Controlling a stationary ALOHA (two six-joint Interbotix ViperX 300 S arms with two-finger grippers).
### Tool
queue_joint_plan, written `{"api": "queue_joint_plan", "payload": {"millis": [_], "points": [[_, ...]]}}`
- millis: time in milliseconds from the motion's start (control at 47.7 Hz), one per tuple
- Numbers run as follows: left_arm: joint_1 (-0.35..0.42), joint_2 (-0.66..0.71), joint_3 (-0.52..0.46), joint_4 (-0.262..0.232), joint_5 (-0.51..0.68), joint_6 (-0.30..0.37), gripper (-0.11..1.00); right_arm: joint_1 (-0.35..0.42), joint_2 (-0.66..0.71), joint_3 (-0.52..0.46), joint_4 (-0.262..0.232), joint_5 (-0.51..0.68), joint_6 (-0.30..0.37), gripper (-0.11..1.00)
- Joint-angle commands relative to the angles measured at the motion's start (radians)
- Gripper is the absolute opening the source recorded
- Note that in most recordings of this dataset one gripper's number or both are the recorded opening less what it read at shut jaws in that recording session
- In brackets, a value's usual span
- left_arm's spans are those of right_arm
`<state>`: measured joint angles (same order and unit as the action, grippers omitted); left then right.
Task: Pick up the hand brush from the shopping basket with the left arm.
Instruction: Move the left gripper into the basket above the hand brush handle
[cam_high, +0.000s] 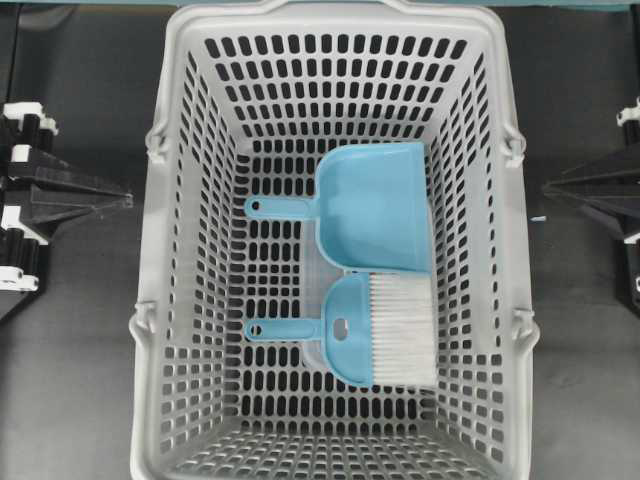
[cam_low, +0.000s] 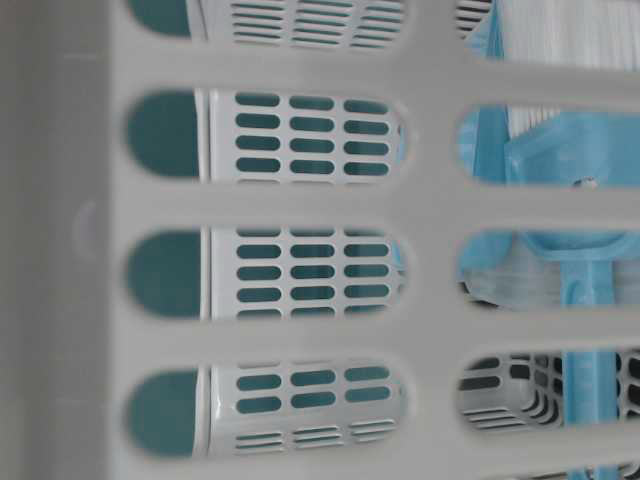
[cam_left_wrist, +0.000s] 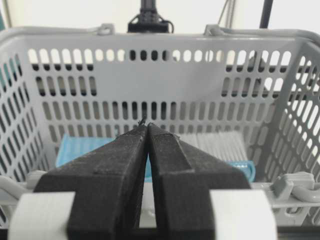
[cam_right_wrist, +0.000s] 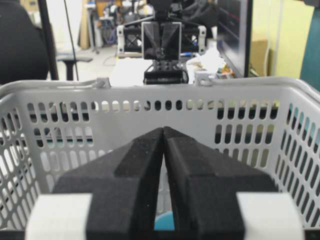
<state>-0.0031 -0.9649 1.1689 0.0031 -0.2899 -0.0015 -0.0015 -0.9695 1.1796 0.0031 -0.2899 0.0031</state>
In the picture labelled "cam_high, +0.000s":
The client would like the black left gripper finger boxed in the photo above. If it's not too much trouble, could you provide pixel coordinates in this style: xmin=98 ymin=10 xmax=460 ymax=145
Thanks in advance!
xmin=29 ymin=185 xmax=133 ymax=235
xmin=9 ymin=152 xmax=130 ymax=196

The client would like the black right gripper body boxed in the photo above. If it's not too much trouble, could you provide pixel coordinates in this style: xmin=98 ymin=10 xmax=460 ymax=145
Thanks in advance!
xmin=616 ymin=98 xmax=639 ymax=306

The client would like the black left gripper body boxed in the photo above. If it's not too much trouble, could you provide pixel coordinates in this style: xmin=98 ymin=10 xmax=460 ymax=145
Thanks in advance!
xmin=1 ymin=101 xmax=58 ymax=320

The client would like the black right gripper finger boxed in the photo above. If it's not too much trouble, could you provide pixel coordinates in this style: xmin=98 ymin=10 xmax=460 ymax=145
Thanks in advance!
xmin=544 ymin=185 xmax=629 ymax=241
xmin=543 ymin=159 xmax=639 ymax=193

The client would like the grey plastic shopping basket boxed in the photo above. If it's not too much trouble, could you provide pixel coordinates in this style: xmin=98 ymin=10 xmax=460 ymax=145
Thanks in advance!
xmin=129 ymin=1 xmax=540 ymax=479

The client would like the light blue hand brush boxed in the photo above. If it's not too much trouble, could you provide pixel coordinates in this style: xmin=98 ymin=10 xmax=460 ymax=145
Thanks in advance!
xmin=244 ymin=273 xmax=437 ymax=388

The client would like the light blue dustpan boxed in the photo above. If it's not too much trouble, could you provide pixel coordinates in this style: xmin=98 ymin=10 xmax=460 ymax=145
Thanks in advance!
xmin=244 ymin=142 xmax=433 ymax=274

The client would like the black cable top left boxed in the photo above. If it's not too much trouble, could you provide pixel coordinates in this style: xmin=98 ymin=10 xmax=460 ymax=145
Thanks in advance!
xmin=3 ymin=0 xmax=25 ymax=106

